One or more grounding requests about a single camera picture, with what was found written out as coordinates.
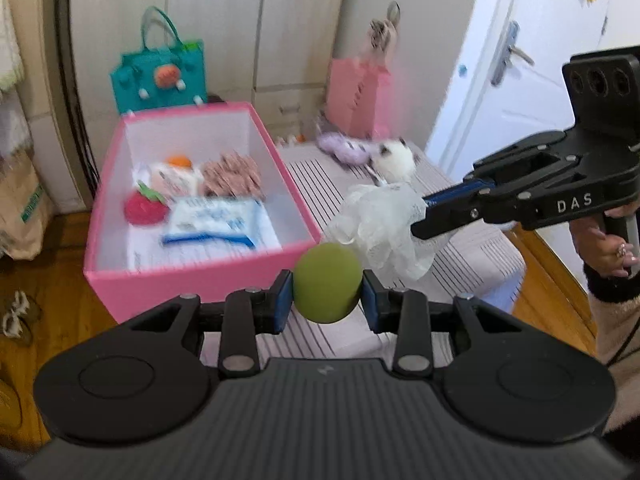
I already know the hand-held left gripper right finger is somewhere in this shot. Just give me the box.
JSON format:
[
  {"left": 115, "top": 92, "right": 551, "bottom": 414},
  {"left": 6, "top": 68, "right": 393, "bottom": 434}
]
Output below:
[{"left": 361, "top": 269, "right": 517, "bottom": 379}]

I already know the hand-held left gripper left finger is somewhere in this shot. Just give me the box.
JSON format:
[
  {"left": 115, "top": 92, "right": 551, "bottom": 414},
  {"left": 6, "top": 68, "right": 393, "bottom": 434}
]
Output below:
[{"left": 127, "top": 269, "right": 294, "bottom": 380}]

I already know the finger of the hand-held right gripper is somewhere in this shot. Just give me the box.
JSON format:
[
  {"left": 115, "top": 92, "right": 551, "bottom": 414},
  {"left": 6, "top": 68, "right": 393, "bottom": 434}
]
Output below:
[
  {"left": 424, "top": 177, "right": 496, "bottom": 209},
  {"left": 410, "top": 195, "right": 489, "bottom": 241}
]

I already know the green egg sponge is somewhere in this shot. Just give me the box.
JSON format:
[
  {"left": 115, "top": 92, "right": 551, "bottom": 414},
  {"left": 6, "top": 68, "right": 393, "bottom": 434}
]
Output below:
[{"left": 292, "top": 242, "right": 362, "bottom": 322}]

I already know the white mesh bath pouf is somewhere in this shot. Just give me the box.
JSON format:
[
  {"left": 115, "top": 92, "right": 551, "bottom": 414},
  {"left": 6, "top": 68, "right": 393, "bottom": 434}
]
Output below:
[{"left": 325, "top": 182, "right": 436, "bottom": 281}]

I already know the pink storage box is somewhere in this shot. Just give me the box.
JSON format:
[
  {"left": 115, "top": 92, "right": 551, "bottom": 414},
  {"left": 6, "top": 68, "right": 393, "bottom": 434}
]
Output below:
[{"left": 82, "top": 101, "right": 323, "bottom": 325}]

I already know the blue white wet wipes pack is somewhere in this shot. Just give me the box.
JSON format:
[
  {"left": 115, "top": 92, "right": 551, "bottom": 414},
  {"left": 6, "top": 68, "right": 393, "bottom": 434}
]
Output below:
[{"left": 161, "top": 195, "right": 281, "bottom": 251}]

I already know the orange white toy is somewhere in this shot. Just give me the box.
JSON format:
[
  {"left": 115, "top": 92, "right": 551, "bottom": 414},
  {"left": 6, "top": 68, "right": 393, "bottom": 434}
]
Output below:
[{"left": 145, "top": 160, "right": 203, "bottom": 198}]

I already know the person's right forearm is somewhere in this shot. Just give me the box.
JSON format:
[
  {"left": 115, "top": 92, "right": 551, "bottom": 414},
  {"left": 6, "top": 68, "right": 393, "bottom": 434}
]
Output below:
[{"left": 582, "top": 260, "right": 640, "bottom": 441}]

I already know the person's right hand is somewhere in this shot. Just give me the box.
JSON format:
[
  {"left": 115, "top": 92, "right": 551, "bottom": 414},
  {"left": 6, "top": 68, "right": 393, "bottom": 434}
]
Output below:
[{"left": 569, "top": 217, "right": 639, "bottom": 278}]

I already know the white brown cat plush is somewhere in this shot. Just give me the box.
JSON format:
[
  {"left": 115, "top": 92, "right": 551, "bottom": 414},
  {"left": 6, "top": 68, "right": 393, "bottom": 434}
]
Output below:
[{"left": 367, "top": 137, "right": 418, "bottom": 183}]

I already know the purple plush toy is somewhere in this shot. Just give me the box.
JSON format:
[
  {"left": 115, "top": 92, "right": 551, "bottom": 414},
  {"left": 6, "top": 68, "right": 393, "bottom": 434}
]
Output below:
[{"left": 317, "top": 131, "right": 373, "bottom": 166}]

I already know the pink paper gift bag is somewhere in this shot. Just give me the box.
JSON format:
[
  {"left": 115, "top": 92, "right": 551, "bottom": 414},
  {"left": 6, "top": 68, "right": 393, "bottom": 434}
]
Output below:
[{"left": 326, "top": 2, "right": 396, "bottom": 138}]

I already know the white door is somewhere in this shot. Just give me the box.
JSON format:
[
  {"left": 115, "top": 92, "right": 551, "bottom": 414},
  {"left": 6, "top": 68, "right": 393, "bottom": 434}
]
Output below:
[{"left": 425, "top": 0, "right": 640, "bottom": 196}]

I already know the red strawberry sponge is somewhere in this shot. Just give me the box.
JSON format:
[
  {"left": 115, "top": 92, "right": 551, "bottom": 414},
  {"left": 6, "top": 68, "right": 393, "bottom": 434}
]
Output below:
[{"left": 124, "top": 180, "right": 171, "bottom": 226}]

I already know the teal felt handbag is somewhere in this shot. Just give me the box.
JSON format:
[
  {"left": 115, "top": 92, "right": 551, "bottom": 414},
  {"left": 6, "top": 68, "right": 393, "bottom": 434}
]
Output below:
[{"left": 110, "top": 6, "right": 208, "bottom": 116}]

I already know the grey wardrobe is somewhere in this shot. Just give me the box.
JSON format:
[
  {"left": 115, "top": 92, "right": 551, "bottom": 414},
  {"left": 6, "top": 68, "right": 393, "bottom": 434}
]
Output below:
[{"left": 65, "top": 0, "right": 351, "bottom": 136}]

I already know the brown paper bag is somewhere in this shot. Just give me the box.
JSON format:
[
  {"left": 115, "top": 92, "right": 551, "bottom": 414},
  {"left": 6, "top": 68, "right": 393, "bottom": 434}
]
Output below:
[{"left": 0, "top": 150, "right": 56, "bottom": 261}]

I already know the white knitted cardigan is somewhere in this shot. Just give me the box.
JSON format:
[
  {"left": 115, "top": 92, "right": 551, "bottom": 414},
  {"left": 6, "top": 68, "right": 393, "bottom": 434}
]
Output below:
[{"left": 0, "top": 0, "right": 26, "bottom": 91}]

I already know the metal door handle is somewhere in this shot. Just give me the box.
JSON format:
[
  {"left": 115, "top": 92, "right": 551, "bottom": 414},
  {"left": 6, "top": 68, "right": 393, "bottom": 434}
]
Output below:
[{"left": 490, "top": 21, "right": 535, "bottom": 86}]

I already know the white strap sandal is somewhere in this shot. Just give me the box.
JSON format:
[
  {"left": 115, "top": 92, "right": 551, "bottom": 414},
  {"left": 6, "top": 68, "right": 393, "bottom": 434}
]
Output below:
[{"left": 0, "top": 290, "right": 43, "bottom": 346}]

